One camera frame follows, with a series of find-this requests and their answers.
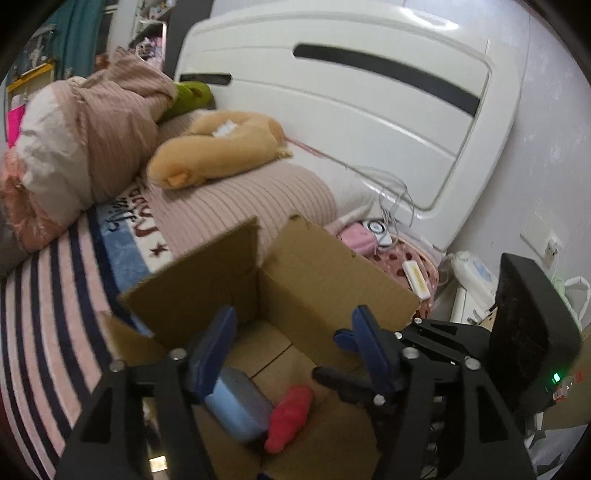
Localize brown cardboard box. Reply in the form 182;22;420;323
99;215;424;480

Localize white cables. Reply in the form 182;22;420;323
355;167;417;241

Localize pink and white quilt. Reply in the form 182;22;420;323
0;46;179;278

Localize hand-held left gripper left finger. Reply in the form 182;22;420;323
55;305;239;480

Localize white appliance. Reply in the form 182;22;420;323
438;250;500;325

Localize cluttered shelf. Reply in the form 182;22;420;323
128;0;186;62

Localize pink polka-dot blanket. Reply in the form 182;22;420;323
323;216;440;315

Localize striped bed sheet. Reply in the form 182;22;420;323
0;185;185;480

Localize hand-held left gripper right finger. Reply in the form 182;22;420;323
352;305;537;480

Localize pink ribbed pillow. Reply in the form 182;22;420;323
148;111;339;269

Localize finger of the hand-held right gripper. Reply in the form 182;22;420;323
312;366;387;408
333;318;498;365

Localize pink string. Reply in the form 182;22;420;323
283;136;362;172

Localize yellow-edged frame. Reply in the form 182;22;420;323
6;62;54;95

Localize teal curtain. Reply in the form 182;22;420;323
46;0;114;80

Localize green plush toy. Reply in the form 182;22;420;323
159;80;214;123

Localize white headboard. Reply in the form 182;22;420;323
177;9;493;253

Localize pink pouch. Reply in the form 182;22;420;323
339;222;380;256

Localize orange plush toy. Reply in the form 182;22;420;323
146;111;295;190

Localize white round device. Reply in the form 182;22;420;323
365;219;394;248

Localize white wall socket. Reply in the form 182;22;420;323
519;210;567;269

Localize light blue plastic case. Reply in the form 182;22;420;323
203;367;274;445

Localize brown board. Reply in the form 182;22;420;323
544;355;591;431

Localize red plush item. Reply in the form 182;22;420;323
264;384;314;454

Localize white and yellow bar device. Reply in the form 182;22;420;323
402;260;433;300

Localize green and white bag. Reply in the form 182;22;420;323
551;274;591;331

